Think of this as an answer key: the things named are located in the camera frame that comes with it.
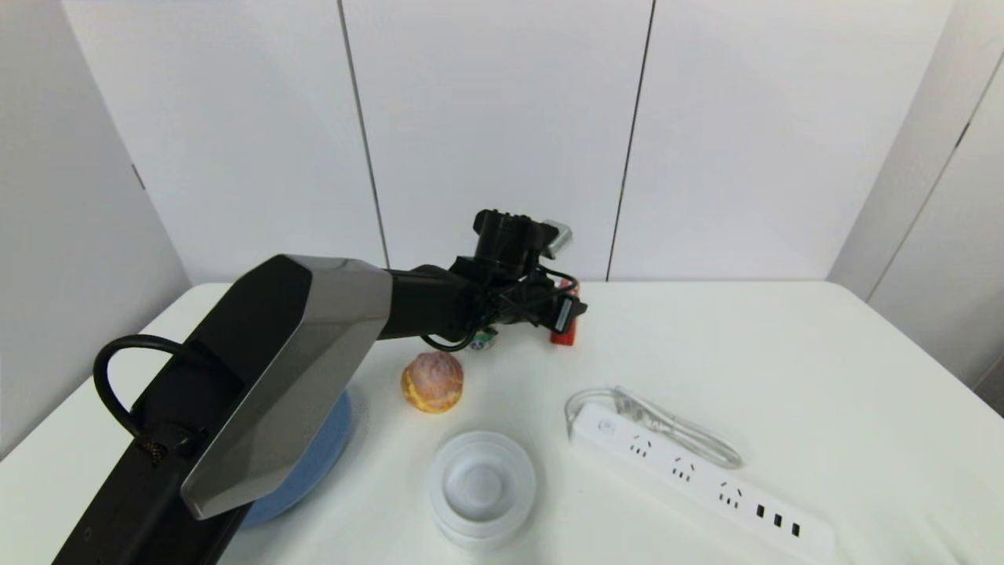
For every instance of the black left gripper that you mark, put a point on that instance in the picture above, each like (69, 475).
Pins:
(561, 314)

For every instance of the red milk carton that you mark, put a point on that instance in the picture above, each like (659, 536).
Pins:
(563, 337)

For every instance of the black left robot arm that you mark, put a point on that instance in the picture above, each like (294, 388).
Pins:
(259, 377)

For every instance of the small tin can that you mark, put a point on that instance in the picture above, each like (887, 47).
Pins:
(482, 342)

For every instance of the cream puff pastry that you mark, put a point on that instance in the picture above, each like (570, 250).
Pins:
(431, 382)

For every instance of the white round bowl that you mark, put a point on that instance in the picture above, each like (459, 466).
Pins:
(481, 486)

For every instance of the white power strip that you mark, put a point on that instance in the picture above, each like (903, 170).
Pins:
(706, 480)

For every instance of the blue round plate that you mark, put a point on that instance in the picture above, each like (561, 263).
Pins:
(314, 463)

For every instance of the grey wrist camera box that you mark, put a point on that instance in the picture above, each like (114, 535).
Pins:
(558, 238)

